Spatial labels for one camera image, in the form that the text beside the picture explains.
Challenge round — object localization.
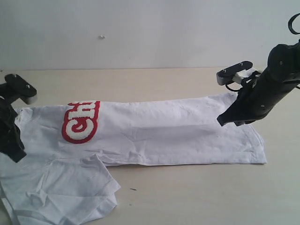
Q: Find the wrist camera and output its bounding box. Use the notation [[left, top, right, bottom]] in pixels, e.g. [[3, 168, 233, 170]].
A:
[[4, 74, 37, 105], [216, 61, 253, 86]]

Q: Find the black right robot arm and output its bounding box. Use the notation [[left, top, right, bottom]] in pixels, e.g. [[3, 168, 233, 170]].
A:
[[216, 43, 300, 126]]

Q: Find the black right camera cable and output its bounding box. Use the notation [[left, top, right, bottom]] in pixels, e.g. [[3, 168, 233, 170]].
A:
[[287, 12, 300, 36]]

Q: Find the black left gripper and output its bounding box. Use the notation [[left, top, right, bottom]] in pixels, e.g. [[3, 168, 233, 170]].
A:
[[0, 89, 27, 163]]

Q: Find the white t-shirt red lettering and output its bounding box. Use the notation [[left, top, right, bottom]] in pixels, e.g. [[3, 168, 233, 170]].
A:
[[0, 93, 267, 225]]

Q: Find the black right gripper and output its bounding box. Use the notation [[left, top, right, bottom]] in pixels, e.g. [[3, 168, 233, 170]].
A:
[[217, 71, 300, 127]]

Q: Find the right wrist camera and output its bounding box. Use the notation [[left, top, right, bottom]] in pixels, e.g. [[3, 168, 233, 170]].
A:
[[216, 61, 253, 86]]

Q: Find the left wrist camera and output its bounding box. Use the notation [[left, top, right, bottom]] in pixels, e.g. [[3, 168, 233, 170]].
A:
[[4, 74, 37, 105]]

